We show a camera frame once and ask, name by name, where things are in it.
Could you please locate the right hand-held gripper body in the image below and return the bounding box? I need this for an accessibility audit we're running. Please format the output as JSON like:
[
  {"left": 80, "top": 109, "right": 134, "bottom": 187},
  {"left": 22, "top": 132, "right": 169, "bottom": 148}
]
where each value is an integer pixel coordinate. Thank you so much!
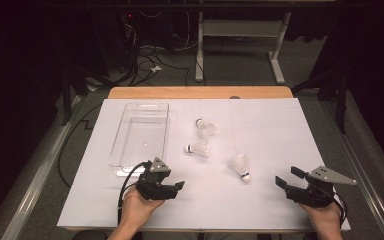
[{"left": 285, "top": 165, "right": 358, "bottom": 208}]

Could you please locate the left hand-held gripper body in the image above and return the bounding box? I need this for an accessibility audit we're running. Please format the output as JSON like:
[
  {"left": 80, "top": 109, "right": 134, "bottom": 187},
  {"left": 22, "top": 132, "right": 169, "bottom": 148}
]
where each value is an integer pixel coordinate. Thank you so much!
[{"left": 135, "top": 157, "right": 178, "bottom": 201}]

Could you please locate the white shuttlecock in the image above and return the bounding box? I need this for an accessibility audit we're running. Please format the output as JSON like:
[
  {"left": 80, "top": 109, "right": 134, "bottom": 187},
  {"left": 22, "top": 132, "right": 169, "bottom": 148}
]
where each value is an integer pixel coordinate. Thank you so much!
[
  {"left": 228, "top": 153, "right": 252, "bottom": 183},
  {"left": 195, "top": 117, "right": 218, "bottom": 138},
  {"left": 183, "top": 139, "right": 212, "bottom": 159}
]

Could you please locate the clear plastic storage bin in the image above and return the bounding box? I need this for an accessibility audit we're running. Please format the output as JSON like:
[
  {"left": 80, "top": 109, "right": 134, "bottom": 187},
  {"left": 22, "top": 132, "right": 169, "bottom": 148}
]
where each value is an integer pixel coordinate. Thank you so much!
[{"left": 108, "top": 101, "right": 170, "bottom": 178}]

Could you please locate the person's right hand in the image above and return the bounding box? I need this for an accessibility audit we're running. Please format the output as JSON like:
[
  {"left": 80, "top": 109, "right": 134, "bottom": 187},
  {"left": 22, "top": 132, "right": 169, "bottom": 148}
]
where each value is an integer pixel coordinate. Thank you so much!
[{"left": 299, "top": 200, "right": 343, "bottom": 234}]

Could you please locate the person's left hand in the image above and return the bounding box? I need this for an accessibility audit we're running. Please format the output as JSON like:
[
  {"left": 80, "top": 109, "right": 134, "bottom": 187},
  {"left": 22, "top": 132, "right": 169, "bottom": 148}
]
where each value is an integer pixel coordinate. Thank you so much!
[{"left": 121, "top": 185, "right": 166, "bottom": 228}]

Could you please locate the white table cover board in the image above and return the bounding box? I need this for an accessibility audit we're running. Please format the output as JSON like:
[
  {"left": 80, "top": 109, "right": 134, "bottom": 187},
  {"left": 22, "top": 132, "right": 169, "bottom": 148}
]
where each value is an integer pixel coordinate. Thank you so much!
[{"left": 57, "top": 98, "right": 352, "bottom": 232}]

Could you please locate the black metal stand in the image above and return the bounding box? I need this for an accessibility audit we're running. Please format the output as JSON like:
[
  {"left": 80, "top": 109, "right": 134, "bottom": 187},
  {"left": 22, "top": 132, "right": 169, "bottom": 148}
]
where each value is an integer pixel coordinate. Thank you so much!
[
  {"left": 61, "top": 63, "right": 91, "bottom": 126},
  {"left": 291, "top": 66, "right": 351, "bottom": 134}
]

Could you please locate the dark equipment with red light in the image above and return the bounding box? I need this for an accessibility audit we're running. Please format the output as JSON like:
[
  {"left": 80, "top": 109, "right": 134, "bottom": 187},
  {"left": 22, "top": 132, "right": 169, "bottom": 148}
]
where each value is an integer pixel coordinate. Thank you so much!
[{"left": 89, "top": 6, "right": 139, "bottom": 73}]

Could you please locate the left hand-held gripper black cable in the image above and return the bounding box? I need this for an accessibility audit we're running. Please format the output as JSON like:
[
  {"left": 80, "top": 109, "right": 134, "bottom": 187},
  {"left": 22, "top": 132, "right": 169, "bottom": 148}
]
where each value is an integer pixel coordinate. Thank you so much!
[{"left": 117, "top": 161, "right": 152, "bottom": 225}]

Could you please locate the hand-held gripper black cable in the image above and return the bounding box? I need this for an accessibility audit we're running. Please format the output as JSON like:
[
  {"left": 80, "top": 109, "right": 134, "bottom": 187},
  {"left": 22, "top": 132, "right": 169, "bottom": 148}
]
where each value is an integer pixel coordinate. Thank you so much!
[
  {"left": 117, "top": 161, "right": 152, "bottom": 225},
  {"left": 326, "top": 188, "right": 348, "bottom": 229}
]

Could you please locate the right hand-held gripper black cable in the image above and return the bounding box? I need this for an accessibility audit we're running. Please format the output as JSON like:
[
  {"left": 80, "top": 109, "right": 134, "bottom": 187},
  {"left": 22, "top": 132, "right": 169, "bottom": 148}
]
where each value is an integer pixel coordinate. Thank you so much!
[{"left": 326, "top": 188, "right": 348, "bottom": 229}]

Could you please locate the grey metal floor rail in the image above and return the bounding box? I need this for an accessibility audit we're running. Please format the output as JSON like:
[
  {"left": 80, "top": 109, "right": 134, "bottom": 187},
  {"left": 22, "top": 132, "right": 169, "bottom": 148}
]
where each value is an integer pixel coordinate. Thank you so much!
[
  {"left": 0, "top": 96, "right": 81, "bottom": 240},
  {"left": 323, "top": 99, "right": 384, "bottom": 240}
]

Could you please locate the black floor cable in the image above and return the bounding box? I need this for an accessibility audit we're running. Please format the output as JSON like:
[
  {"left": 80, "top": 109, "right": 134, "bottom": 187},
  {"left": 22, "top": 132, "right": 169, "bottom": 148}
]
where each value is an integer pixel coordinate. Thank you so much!
[{"left": 57, "top": 103, "right": 104, "bottom": 188}]

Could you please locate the tangle of floor cables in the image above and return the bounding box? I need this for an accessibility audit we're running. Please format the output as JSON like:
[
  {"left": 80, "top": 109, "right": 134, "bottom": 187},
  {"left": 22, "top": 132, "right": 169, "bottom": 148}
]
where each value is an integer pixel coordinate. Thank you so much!
[{"left": 123, "top": 9, "right": 201, "bottom": 88}]

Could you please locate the white metal desk frame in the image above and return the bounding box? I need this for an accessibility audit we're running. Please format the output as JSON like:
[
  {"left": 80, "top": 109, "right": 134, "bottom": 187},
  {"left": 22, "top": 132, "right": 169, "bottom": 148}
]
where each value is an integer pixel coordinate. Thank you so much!
[{"left": 194, "top": 11, "right": 293, "bottom": 86}]

